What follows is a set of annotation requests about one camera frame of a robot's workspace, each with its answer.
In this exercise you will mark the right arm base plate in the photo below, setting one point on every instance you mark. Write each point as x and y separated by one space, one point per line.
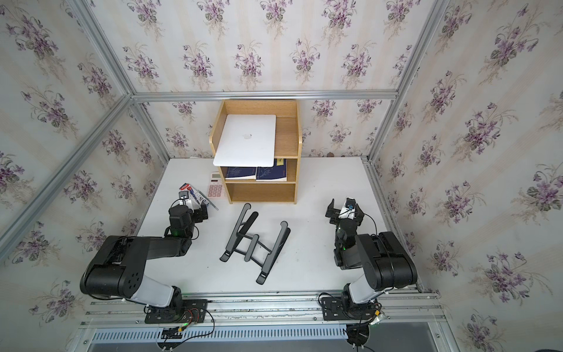
339 309

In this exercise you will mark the wooden shelf unit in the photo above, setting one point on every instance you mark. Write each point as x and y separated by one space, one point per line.
288 145

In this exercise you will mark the black laptop stand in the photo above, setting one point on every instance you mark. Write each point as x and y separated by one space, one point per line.
243 243

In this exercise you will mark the dark blue book left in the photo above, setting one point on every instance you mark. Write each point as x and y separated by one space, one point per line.
241 173

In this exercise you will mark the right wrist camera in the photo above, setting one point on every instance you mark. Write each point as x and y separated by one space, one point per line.
350 205

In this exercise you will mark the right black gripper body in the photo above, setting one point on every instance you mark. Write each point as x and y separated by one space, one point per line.
334 219

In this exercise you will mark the dark blue book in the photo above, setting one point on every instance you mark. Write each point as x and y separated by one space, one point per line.
278 172
241 173

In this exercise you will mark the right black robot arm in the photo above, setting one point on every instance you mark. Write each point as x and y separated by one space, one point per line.
385 263

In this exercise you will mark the silver laptop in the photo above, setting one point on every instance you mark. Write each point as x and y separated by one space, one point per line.
247 140

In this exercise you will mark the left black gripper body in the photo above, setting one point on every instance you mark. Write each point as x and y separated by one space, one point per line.
198 217

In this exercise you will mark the aluminium mounting rail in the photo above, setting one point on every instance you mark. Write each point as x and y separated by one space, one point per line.
298 307

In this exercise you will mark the dark blue book right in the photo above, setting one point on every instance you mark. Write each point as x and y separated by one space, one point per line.
278 172

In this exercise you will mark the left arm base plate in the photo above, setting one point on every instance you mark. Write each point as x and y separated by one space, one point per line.
191 311

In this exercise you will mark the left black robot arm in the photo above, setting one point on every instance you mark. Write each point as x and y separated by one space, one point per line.
117 271

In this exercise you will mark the pink calculator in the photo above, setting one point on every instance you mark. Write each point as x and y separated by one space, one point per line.
216 188

